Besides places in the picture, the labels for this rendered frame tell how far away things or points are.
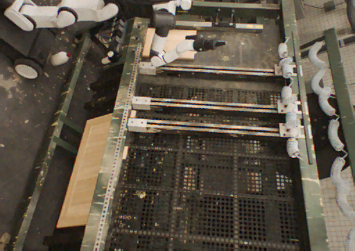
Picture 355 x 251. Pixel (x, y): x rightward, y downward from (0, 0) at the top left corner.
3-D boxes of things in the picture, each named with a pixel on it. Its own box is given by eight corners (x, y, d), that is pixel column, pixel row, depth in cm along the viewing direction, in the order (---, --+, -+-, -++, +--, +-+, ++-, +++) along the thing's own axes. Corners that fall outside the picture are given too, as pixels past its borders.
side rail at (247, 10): (153, 9, 305) (152, -2, 296) (276, 14, 298) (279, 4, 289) (152, 13, 302) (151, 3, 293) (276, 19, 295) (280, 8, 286)
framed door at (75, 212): (89, 121, 288) (87, 120, 287) (139, 106, 262) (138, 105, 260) (58, 228, 240) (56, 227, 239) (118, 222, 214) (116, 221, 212)
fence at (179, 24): (149, 23, 287) (148, 19, 283) (261, 28, 281) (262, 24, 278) (148, 27, 284) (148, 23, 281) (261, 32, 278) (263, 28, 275)
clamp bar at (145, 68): (141, 66, 261) (137, 43, 240) (297, 75, 253) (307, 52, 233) (139, 75, 255) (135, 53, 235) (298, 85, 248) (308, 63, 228)
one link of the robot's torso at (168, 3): (117, -7, 209) (174, -11, 203) (127, -40, 227) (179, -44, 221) (130, 30, 233) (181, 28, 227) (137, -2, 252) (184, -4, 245)
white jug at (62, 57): (50, 53, 302) (66, 46, 292) (59, 60, 309) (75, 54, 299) (47, 62, 297) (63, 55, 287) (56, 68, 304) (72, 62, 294)
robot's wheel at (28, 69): (13, 75, 269) (12, 59, 253) (15, 70, 272) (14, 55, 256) (39, 82, 274) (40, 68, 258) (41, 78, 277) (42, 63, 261)
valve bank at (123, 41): (102, 15, 285) (125, 4, 273) (114, 27, 295) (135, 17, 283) (89, 59, 258) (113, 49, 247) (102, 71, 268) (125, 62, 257)
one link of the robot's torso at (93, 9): (52, 11, 237) (112, 1, 224) (59, -5, 246) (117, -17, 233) (64, 28, 249) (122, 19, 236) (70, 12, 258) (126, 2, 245)
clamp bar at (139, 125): (130, 120, 233) (125, 100, 213) (304, 133, 226) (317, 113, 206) (127, 133, 228) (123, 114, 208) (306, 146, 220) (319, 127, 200)
